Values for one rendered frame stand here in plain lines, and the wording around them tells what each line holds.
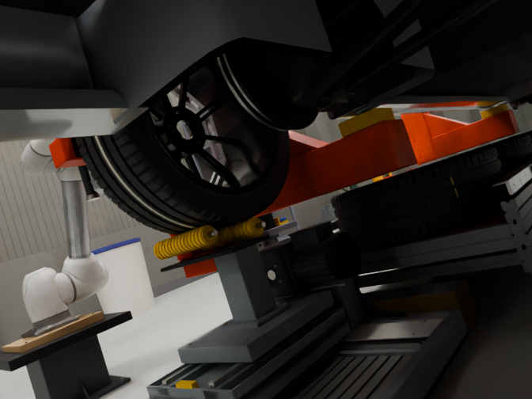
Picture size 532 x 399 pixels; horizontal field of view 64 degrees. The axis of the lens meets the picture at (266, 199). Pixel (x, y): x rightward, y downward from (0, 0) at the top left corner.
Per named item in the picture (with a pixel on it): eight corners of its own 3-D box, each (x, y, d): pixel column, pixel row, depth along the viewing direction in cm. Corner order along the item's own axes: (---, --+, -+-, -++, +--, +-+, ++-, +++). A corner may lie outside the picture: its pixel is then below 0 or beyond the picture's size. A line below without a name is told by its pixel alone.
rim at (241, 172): (124, 153, 97) (153, -6, 117) (81, 182, 113) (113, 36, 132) (275, 214, 130) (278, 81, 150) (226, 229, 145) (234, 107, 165)
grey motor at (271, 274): (385, 336, 120) (346, 218, 122) (277, 343, 148) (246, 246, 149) (409, 312, 134) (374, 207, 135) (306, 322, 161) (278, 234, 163)
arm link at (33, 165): (22, 134, 176) (54, 134, 187) (9, 161, 185) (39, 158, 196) (36, 160, 173) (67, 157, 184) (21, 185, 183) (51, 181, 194)
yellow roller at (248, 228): (260, 236, 118) (253, 216, 118) (196, 255, 137) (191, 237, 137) (273, 231, 122) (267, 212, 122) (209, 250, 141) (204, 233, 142)
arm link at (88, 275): (56, 300, 207) (96, 285, 225) (77, 308, 198) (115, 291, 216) (39, 141, 192) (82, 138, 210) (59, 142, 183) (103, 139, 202)
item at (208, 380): (243, 428, 93) (229, 385, 94) (155, 416, 117) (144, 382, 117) (351, 334, 131) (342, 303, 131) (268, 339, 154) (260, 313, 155)
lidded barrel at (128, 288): (144, 305, 470) (125, 243, 472) (171, 301, 428) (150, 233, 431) (93, 327, 428) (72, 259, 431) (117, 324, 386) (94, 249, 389)
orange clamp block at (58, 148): (97, 157, 119) (66, 160, 112) (85, 165, 124) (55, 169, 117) (90, 133, 119) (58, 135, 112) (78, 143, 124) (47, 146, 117)
